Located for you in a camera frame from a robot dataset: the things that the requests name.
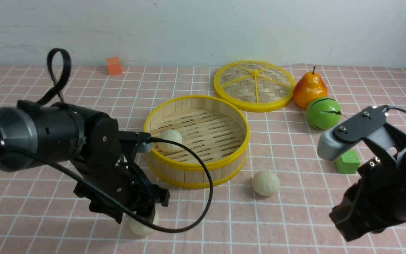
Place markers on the orange cube block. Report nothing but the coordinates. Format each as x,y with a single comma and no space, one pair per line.
114,66

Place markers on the white bun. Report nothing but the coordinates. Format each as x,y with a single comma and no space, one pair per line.
265,183
171,135
138,228

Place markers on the green toy watermelon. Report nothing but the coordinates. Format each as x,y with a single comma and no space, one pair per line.
323,113

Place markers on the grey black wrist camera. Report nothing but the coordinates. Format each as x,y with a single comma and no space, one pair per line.
368,124

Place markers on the green cube block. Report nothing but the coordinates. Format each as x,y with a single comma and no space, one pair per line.
348,162

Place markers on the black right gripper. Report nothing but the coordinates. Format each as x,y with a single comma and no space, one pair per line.
378,200

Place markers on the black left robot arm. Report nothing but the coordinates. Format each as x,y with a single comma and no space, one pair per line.
56,133

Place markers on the bamboo steamer tray yellow rim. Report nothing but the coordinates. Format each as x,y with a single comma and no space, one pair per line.
212,128

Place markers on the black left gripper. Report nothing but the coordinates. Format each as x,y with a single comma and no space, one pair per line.
107,161

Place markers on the woven bamboo steamer lid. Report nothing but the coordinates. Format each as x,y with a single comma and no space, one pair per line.
254,86

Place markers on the orange yellow toy pear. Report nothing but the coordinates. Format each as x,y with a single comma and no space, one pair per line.
309,87

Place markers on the pink checkered tablecloth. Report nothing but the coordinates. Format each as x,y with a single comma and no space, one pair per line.
39,214

